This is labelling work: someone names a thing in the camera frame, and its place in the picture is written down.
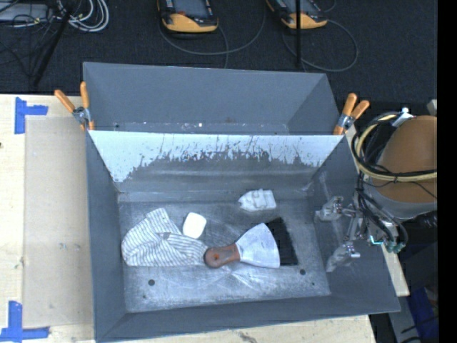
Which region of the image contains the white plastic toy block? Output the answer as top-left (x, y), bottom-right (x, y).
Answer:
top-left (237, 188), bottom-right (278, 213)

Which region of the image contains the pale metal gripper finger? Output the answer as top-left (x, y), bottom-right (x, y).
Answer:
top-left (325, 242), bottom-right (361, 273)
top-left (313, 195), bottom-right (346, 223)

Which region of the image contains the grey metal bin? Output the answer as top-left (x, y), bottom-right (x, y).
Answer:
top-left (82, 61), bottom-right (402, 343)

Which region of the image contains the pale cardboard flat board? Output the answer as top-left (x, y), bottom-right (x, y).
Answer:
top-left (21, 115), bottom-right (95, 330)

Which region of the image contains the white oval soap bar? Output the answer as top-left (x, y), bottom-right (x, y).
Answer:
top-left (181, 212), bottom-right (208, 240)

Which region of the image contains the white striped cloth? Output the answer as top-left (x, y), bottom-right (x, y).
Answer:
top-left (120, 207), bottom-right (210, 268)

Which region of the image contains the red-brown handled putty knife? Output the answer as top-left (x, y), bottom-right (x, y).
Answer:
top-left (203, 222), bottom-right (281, 271)

